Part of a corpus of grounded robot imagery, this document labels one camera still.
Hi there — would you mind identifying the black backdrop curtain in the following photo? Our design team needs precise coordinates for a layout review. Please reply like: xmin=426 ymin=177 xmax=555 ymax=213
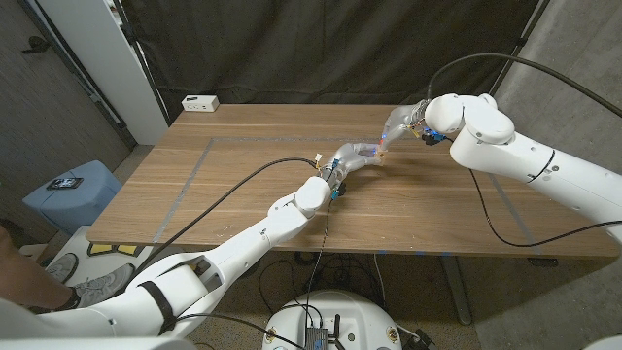
xmin=119 ymin=0 xmax=553 ymax=111

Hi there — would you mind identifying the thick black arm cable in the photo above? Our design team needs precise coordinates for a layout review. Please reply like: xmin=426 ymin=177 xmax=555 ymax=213
xmin=125 ymin=157 xmax=320 ymax=288
xmin=426 ymin=52 xmax=622 ymax=119

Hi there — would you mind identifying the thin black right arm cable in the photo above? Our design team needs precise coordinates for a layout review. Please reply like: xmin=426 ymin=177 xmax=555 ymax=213
xmin=444 ymin=135 xmax=622 ymax=248

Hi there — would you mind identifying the black door handle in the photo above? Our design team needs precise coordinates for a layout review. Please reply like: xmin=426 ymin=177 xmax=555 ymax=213
xmin=20 ymin=35 xmax=52 ymax=54

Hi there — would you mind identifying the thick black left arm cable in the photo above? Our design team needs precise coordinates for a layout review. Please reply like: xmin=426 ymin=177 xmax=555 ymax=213
xmin=125 ymin=157 xmax=320 ymax=288

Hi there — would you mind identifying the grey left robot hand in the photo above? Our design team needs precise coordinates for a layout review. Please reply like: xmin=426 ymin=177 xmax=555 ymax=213
xmin=323 ymin=142 xmax=385 ymax=189

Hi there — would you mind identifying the white power strip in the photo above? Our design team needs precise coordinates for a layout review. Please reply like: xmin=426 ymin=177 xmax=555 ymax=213
xmin=182 ymin=94 xmax=221 ymax=114

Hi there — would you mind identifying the small grey electronics module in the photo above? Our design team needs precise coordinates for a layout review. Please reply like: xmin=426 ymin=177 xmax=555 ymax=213
xmin=304 ymin=326 xmax=332 ymax=350

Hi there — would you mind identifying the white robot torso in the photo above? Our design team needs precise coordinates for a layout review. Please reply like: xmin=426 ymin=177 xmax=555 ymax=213
xmin=261 ymin=290 xmax=403 ymax=350

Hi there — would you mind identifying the black backdrop stand pole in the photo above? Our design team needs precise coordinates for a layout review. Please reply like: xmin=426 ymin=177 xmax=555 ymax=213
xmin=114 ymin=0 xmax=171 ymax=127
xmin=483 ymin=0 xmax=553 ymax=106

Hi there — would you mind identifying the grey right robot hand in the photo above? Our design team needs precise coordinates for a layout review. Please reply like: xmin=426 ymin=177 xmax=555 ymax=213
xmin=377 ymin=99 xmax=432 ymax=152

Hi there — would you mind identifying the person's bare leg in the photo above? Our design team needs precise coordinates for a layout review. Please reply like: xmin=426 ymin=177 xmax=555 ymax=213
xmin=0 ymin=226 xmax=82 ymax=312

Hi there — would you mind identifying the grey table leg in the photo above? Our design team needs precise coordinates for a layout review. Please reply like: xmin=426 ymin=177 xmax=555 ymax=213
xmin=439 ymin=255 xmax=473 ymax=326

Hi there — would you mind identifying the grey sneaker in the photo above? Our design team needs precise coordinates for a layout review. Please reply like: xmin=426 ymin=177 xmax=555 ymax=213
xmin=43 ymin=252 xmax=80 ymax=286
xmin=52 ymin=262 xmax=137 ymax=310

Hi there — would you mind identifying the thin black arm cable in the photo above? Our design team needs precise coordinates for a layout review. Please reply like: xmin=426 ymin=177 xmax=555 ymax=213
xmin=303 ymin=196 xmax=334 ymax=332
xmin=444 ymin=135 xmax=622 ymax=248

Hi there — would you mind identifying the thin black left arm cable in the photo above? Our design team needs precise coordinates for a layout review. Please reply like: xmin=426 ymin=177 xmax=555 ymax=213
xmin=303 ymin=196 xmax=334 ymax=332

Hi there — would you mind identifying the white floor mat yellow print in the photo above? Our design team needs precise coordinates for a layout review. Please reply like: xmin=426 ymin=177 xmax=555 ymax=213
xmin=46 ymin=226 xmax=189 ymax=293

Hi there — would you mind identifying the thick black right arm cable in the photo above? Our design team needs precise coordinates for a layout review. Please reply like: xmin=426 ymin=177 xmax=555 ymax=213
xmin=426 ymin=52 xmax=622 ymax=119

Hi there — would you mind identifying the white floor cable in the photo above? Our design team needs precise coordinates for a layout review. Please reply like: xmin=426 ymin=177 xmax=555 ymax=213
xmin=372 ymin=253 xmax=388 ymax=302

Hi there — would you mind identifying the blue plastic bin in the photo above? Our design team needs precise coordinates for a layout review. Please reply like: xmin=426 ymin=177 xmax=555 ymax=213
xmin=21 ymin=159 xmax=123 ymax=237

